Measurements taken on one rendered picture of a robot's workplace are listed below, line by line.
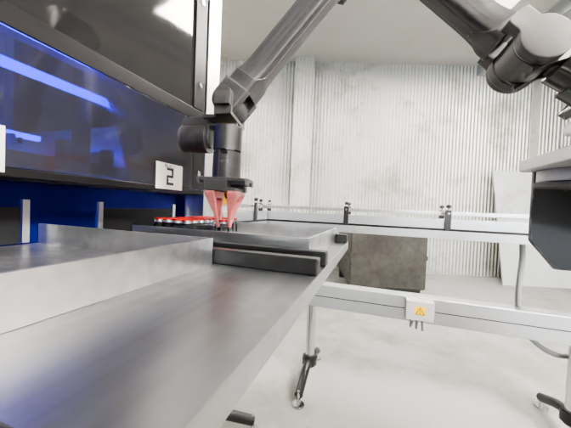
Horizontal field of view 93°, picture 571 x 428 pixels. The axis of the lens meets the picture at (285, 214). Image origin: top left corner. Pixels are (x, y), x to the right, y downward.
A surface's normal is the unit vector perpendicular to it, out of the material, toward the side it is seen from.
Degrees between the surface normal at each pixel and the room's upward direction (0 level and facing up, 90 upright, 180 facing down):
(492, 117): 90
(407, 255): 90
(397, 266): 90
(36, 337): 0
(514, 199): 79
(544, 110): 90
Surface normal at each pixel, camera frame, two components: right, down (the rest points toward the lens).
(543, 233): -0.29, 0.01
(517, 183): -0.02, -0.17
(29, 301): 0.95, 0.04
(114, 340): 0.04, -1.00
